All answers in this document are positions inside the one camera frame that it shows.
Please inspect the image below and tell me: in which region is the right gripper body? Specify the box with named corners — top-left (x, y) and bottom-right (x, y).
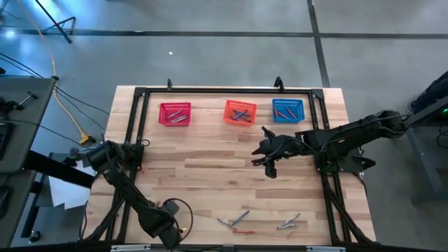
top-left (265, 136), bottom-right (305, 179)

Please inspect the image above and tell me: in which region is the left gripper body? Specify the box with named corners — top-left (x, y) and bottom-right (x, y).
top-left (139, 204), bottom-right (183, 250)

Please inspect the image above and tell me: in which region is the blue plastic basket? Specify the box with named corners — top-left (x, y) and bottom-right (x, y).
top-left (272, 98), bottom-right (305, 124)

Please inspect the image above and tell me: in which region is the orange plastic basket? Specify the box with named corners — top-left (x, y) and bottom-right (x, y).
top-left (223, 99), bottom-right (258, 127)

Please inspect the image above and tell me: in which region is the white paper sheet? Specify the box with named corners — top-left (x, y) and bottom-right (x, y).
top-left (48, 160), bottom-right (97, 211)

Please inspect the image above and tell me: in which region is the red plastic basket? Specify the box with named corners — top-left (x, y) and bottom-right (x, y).
top-left (157, 101), bottom-right (193, 127)

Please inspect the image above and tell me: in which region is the yellow plug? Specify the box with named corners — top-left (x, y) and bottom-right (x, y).
top-left (79, 132), bottom-right (97, 146)

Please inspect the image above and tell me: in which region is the black support beam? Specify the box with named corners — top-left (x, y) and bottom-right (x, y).
top-left (24, 150), bottom-right (96, 190)

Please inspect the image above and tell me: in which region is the gray metal table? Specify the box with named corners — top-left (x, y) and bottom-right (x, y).
top-left (384, 89), bottom-right (448, 206)

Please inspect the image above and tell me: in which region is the gray side table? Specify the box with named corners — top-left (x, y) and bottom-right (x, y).
top-left (0, 169), bottom-right (45, 249)
top-left (0, 76), bottom-right (57, 174)

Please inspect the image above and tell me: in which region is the person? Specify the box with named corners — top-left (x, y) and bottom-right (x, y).
top-left (407, 71), bottom-right (448, 116)

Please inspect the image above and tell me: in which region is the black clamp tool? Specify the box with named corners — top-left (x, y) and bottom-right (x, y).
top-left (0, 90), bottom-right (39, 115)

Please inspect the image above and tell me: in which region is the black tripod stand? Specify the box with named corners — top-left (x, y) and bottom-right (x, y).
top-left (34, 0), bottom-right (77, 45)

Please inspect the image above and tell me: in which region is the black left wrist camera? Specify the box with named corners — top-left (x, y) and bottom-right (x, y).
top-left (162, 199), bottom-right (181, 216)

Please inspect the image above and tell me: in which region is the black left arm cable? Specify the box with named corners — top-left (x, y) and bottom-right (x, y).
top-left (164, 197), bottom-right (195, 242)

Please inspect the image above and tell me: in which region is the silver hinge bracket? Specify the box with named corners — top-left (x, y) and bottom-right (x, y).
top-left (110, 244), bottom-right (151, 252)
top-left (306, 246), bottom-right (347, 252)

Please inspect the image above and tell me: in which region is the black aluminium table frame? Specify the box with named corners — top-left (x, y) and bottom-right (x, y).
top-left (80, 85), bottom-right (379, 252)

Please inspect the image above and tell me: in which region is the yellow cable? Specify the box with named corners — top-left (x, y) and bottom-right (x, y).
top-left (15, 0), bottom-right (85, 137)

